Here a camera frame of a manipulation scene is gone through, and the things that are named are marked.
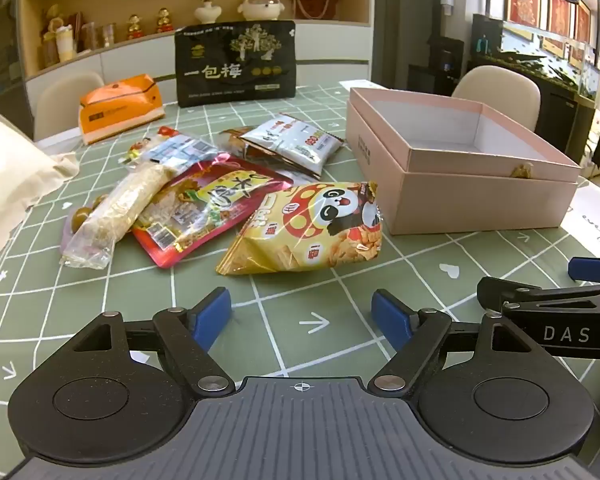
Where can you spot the clear rice cracker packet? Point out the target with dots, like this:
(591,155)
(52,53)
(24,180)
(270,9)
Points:
(115,205)

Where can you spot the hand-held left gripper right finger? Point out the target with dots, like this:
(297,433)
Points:
(390,320)

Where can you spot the beige chair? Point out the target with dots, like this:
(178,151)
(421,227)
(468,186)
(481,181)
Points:
(67,102)
(497,92)

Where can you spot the white snack packet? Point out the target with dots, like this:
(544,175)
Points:
(295,140)

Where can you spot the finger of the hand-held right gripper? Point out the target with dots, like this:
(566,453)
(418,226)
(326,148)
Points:
(530,294)
(595,269)

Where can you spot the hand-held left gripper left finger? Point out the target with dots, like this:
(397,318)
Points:
(212,317)

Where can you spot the orange tissue box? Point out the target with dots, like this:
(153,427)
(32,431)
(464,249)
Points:
(120,110)

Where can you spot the green checked tablecloth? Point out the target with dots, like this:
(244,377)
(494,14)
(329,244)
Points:
(305,320)

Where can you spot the clear printed snack packet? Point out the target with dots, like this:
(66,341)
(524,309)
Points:
(180,147)

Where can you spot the white paper sheet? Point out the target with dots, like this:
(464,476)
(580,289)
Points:
(354,86)

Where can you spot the red snack packet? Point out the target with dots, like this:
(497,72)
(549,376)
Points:
(220,195)

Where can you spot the brown snack packet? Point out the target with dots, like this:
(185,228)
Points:
(232,142)

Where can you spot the white vase with gold flowers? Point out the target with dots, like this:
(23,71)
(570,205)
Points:
(207,9)

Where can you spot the golden figurine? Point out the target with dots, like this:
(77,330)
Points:
(164,21)
(134,26)

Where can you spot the white paper runner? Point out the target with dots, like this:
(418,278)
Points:
(595,225)

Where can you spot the white round rabbit toy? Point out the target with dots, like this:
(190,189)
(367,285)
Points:
(258,4)

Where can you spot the cream cloth bag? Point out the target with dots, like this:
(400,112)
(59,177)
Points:
(10,180)

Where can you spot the glass fish tank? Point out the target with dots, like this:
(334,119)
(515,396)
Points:
(540,50)

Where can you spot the black paper bag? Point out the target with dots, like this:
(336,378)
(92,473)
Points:
(230,75)

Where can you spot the pink cardboard box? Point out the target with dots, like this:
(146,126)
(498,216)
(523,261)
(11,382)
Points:
(455,195)

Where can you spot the yellow panda snack bag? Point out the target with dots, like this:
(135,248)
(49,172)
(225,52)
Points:
(290,240)

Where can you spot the black floor appliance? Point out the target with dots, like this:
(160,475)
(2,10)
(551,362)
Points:
(442,67)

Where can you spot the glass jar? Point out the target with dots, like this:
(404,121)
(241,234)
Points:
(92,36)
(109,34)

